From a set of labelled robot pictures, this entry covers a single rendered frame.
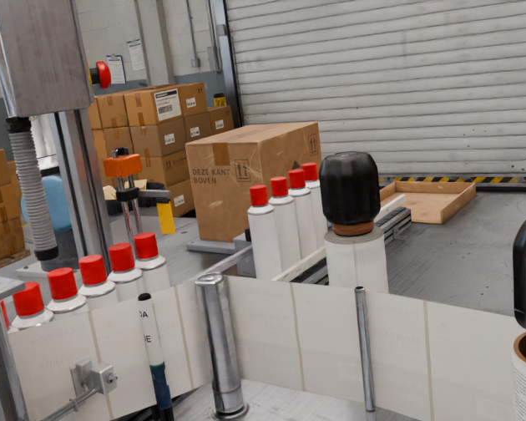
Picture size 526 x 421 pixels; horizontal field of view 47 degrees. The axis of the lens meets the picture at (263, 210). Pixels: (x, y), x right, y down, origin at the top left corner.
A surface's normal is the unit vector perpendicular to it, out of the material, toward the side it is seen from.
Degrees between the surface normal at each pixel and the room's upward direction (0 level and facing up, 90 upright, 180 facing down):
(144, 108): 90
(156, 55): 90
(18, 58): 90
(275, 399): 0
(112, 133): 88
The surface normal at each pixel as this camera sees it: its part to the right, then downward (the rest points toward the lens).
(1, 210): 0.86, 0.04
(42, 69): 0.34, 0.19
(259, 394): -0.12, -0.96
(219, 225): -0.56, 0.28
